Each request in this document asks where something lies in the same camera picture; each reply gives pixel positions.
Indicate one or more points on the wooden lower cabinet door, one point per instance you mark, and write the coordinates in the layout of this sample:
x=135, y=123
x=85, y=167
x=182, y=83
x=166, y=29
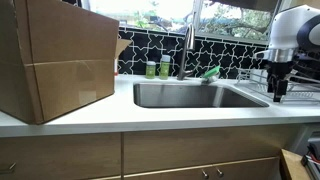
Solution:
x=251, y=169

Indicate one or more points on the wooden cabinet drawer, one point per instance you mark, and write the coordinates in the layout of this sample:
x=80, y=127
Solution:
x=146, y=151
x=60, y=157

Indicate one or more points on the white sponge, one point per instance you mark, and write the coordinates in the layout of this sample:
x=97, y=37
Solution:
x=209, y=80

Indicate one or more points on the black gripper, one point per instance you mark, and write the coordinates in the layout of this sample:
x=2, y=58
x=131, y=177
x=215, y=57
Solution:
x=276, y=79

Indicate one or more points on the wooden left cabinet drawer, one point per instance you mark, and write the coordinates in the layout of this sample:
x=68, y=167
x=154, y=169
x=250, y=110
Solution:
x=60, y=157

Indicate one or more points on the large brown cardboard box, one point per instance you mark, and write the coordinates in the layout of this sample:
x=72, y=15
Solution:
x=54, y=58

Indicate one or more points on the wooden middle cabinet drawer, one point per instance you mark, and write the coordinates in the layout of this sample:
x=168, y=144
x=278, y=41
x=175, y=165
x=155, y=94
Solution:
x=146, y=151

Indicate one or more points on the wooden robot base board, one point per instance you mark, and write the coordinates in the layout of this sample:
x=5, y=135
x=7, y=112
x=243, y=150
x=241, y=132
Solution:
x=290, y=166

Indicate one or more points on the brushed steel kitchen faucet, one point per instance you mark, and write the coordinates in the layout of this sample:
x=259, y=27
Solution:
x=189, y=45

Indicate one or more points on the stainless steel sink basin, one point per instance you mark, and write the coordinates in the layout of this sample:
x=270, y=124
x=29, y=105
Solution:
x=157, y=95

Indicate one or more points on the metal wire dish rack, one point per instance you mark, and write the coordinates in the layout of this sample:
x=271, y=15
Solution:
x=293, y=89

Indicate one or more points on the small green soap bottle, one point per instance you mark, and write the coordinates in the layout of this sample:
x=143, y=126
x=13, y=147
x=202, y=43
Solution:
x=150, y=69

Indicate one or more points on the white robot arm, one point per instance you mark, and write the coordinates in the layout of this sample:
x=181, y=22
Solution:
x=293, y=28

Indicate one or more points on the tall green soap bottle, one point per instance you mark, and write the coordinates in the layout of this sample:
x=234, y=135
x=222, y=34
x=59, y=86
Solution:
x=164, y=67

